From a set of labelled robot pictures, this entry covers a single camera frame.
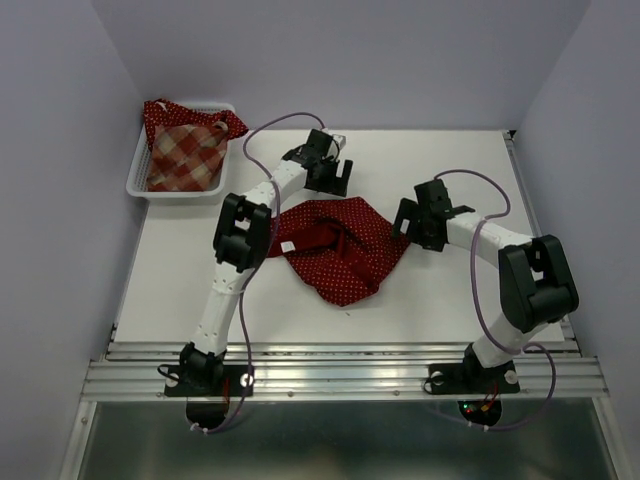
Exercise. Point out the red plaid skirt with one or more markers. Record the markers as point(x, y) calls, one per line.
point(186, 158)

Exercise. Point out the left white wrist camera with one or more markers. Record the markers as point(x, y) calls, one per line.
point(338, 139)

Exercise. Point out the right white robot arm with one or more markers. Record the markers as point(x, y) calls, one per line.
point(536, 287)

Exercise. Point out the red polka dot skirt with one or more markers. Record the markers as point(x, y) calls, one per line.
point(343, 248)

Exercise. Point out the aluminium rail frame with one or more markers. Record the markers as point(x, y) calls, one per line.
point(338, 391)

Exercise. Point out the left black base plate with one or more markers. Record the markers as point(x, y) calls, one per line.
point(231, 381)

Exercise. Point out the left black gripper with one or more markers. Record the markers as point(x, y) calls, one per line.
point(335, 185)

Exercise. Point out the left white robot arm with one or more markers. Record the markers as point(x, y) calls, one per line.
point(241, 242)

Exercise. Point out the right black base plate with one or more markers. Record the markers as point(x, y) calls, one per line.
point(456, 379)

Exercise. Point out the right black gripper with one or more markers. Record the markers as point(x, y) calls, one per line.
point(408, 209)

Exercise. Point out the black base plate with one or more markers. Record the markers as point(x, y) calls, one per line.
point(456, 379)
point(231, 381)

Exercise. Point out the white plastic basket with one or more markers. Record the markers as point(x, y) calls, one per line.
point(136, 181)

